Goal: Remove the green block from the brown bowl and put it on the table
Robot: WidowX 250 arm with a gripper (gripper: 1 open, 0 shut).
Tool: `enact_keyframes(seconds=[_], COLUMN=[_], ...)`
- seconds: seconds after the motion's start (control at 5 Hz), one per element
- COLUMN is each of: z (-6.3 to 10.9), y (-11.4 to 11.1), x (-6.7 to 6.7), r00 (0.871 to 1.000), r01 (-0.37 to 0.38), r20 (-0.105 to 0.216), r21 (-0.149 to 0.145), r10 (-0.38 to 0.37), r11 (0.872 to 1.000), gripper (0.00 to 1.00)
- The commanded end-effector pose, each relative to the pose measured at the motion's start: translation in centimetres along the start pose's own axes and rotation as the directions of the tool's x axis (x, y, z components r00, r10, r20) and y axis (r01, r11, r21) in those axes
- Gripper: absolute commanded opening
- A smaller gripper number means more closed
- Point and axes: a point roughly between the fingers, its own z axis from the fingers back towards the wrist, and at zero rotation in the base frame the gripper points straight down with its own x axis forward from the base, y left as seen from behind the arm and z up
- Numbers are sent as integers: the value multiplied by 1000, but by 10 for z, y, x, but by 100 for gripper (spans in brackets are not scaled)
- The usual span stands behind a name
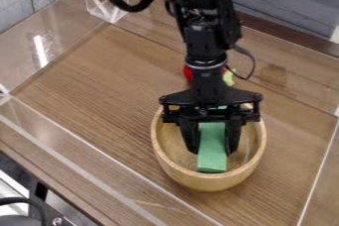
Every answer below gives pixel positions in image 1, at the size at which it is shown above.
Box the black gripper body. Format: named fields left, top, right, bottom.
left=158, top=65, right=263, bottom=125

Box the clear acrylic corner bracket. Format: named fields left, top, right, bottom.
left=84, top=0, right=126, bottom=24

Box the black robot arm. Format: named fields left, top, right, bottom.
left=108, top=0, right=263, bottom=154

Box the green rectangular block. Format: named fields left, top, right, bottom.
left=197, top=122, right=228, bottom=173

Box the black cable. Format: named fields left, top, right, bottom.
left=0, top=196, right=45, bottom=226

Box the clear acrylic enclosure wall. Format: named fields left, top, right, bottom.
left=0, top=84, right=221, bottom=226

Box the black table leg bracket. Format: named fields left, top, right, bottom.
left=29, top=180, right=76, bottom=226

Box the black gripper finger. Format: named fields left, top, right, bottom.
left=178, top=118, right=200, bottom=154
left=225, top=119, right=243, bottom=154

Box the red plush tomato toy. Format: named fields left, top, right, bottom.
left=182, top=65, right=235, bottom=86

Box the brown wooden bowl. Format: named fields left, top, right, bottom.
left=150, top=110, right=267, bottom=192

